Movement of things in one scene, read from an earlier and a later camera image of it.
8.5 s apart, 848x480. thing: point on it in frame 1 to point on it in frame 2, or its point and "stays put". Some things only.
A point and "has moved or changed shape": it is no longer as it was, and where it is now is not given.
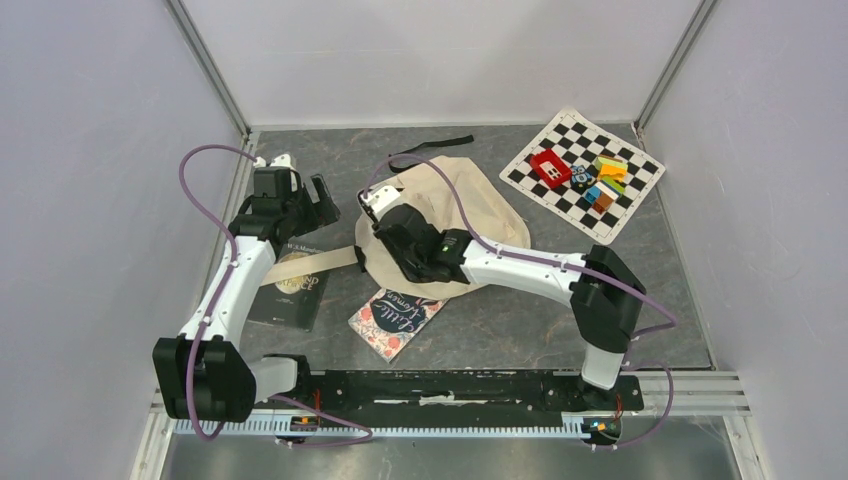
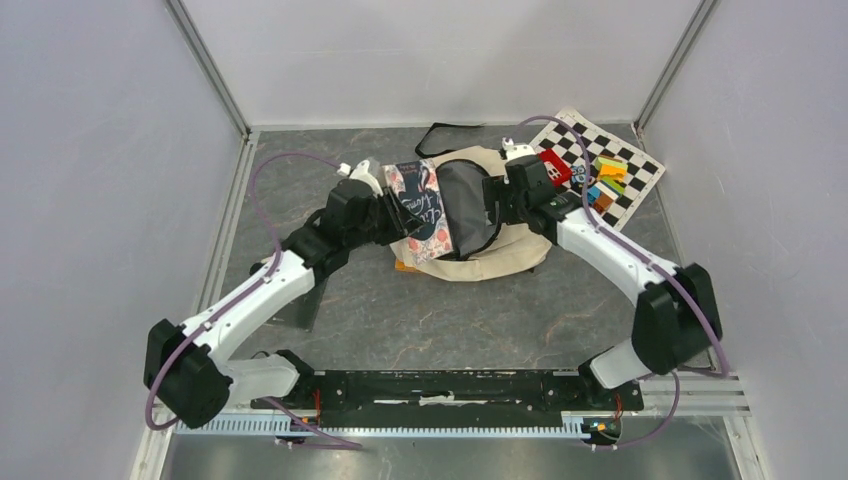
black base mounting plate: x=370 y=395 stays put
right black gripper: x=397 y=256 to x=496 y=188
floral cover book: x=390 y=320 to x=417 y=186
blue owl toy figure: x=580 y=178 stays put
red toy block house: x=551 y=168 stays put
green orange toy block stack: x=612 y=171 stays put
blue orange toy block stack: x=600 y=197 stays put
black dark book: x=291 y=303 stays put
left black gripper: x=322 y=213 to x=401 y=221
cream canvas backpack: x=496 y=220 has moved or changed shape
